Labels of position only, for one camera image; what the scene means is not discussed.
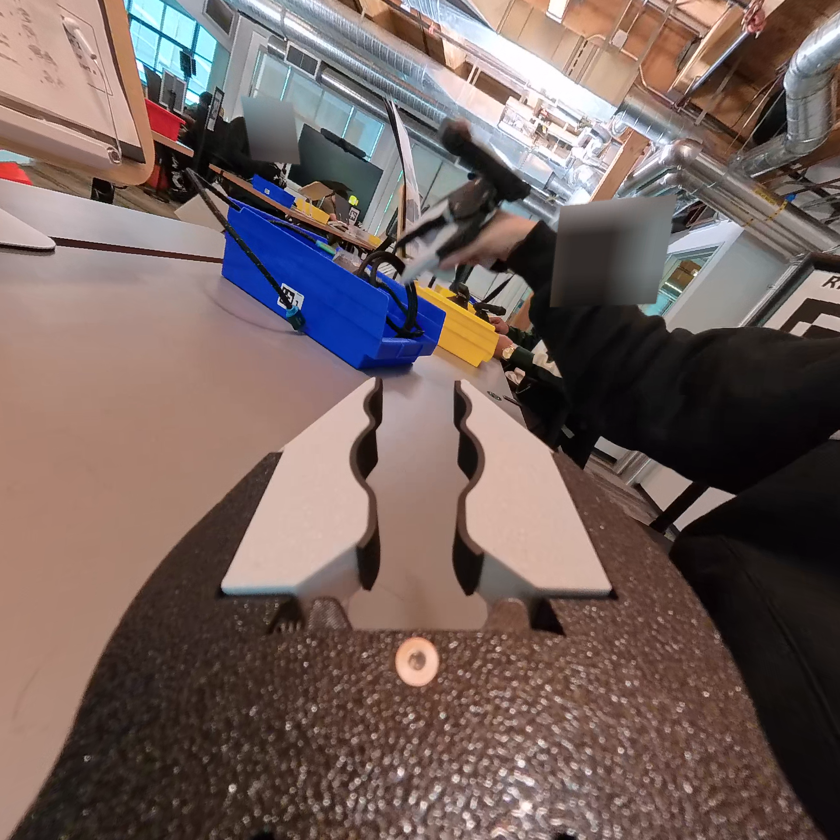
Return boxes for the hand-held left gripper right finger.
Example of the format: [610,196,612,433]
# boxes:
[451,378,616,603]

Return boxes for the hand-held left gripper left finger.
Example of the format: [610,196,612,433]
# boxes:
[220,377,385,603]

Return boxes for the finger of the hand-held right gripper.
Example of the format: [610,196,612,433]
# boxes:
[392,200,462,258]
[399,228,465,285]

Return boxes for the black usb cable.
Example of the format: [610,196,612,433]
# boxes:
[357,251,429,340]

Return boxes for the yellow plastic bin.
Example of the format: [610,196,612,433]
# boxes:
[415,282,501,368]

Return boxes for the blue plastic bin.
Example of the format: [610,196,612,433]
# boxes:
[221,199,447,372]

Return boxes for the black braided green-plug cable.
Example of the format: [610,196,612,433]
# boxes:
[185,167,307,333]

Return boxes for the person's right forearm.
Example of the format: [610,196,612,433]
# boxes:
[505,220,840,493]

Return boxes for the thin white panel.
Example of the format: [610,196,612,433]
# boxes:
[382,97,422,247]

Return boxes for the large black screen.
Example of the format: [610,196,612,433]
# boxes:
[289,125,385,198]

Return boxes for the small blue bin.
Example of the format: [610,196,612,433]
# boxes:
[251,174,296,206]

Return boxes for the silver insulated pipe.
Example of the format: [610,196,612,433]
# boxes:
[617,141,840,257]
[728,13,840,178]

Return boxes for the person's black pants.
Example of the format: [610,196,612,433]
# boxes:
[669,440,840,840]

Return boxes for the black desk monitor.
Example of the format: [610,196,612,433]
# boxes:
[159,51,198,114]

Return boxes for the wooden document board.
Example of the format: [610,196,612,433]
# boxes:
[0,0,156,189]

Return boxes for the black and white sign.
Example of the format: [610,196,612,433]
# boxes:
[764,259,840,339]

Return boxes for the white stand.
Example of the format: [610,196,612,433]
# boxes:
[0,206,56,252]

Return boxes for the printed instruction sheet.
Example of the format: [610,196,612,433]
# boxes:
[0,0,119,142]

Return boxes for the silver ventilation duct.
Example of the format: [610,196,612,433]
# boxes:
[226,0,657,142]

